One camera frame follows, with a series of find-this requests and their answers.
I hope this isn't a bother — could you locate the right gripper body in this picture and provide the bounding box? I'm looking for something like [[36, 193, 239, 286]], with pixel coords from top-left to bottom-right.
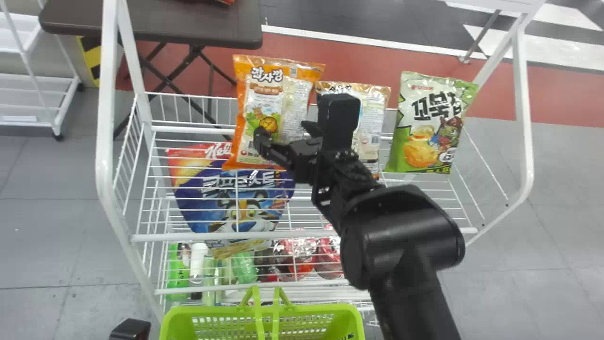
[[282, 136, 327, 186]]

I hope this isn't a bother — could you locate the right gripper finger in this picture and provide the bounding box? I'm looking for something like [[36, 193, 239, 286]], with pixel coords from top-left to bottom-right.
[[253, 126, 287, 166], [301, 120, 324, 142]]

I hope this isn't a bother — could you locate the orange snack packet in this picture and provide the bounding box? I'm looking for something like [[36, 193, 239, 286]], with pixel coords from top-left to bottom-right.
[[221, 54, 326, 171]]

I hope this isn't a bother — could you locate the golden snack packet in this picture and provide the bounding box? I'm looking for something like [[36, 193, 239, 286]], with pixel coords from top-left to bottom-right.
[[315, 81, 392, 179]]

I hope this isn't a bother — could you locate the blue cereal bag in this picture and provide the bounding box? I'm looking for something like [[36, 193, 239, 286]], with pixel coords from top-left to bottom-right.
[[166, 142, 296, 259]]

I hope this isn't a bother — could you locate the red snack packet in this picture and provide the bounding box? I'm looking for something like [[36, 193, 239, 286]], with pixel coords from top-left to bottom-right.
[[277, 235, 318, 280], [315, 235, 344, 280]]

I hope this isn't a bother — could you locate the green snack packet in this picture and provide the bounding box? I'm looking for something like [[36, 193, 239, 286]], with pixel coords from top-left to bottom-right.
[[384, 71, 479, 175]]

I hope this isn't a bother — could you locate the green bottle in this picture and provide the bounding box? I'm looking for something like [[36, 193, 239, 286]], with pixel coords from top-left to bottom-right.
[[233, 252, 259, 285], [167, 243, 190, 303]]

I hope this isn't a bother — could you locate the white bottle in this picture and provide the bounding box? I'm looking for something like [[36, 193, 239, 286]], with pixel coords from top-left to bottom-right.
[[190, 243, 209, 301]]

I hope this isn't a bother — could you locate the dark side table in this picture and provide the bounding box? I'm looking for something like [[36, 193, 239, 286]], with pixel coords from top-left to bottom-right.
[[39, 0, 264, 140]]

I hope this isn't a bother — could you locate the green basket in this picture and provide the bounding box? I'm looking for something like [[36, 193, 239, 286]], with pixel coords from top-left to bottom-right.
[[159, 285, 367, 340]]

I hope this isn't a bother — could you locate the white shelf trolley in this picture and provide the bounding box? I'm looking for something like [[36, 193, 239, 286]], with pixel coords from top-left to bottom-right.
[[0, 0, 86, 142]]

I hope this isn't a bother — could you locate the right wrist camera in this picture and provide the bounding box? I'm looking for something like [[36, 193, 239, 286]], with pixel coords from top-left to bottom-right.
[[317, 93, 362, 153]]

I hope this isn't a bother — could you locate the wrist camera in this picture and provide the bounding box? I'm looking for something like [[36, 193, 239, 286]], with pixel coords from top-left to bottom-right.
[[109, 318, 152, 340], [317, 93, 362, 153]]

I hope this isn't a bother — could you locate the white wire rack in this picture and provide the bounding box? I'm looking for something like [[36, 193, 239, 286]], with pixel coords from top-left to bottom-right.
[[95, 0, 548, 327]]

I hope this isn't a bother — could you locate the yellow black striped post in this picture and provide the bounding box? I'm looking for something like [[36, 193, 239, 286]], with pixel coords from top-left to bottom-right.
[[77, 36, 102, 88]]

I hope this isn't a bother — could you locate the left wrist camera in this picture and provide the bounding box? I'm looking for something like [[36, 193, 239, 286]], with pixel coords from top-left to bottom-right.
[[109, 318, 152, 340]]

